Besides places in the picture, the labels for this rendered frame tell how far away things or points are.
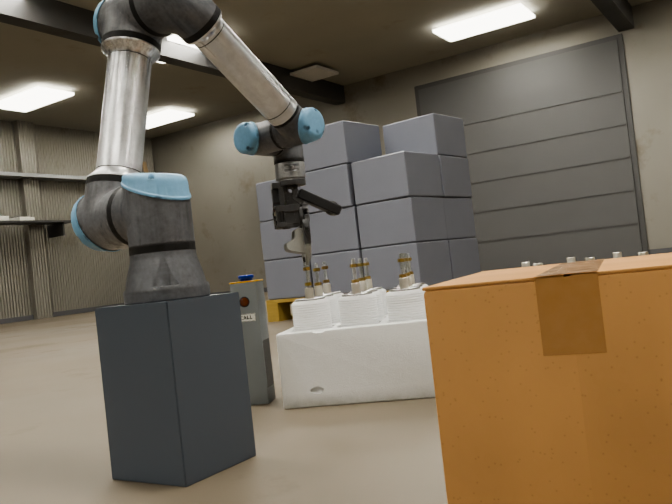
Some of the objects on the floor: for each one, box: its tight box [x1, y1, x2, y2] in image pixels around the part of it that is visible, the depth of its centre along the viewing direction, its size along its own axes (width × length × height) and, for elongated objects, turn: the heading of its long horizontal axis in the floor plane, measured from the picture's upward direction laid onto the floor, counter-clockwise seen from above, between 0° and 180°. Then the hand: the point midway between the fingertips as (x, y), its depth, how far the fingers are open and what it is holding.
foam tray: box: [276, 315, 435, 409], centre depth 184 cm, size 39×39×18 cm
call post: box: [230, 281, 276, 405], centre depth 181 cm, size 7×7×31 cm
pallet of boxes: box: [256, 113, 481, 322], centre depth 474 cm, size 123×82×122 cm
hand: (308, 259), depth 175 cm, fingers open, 3 cm apart
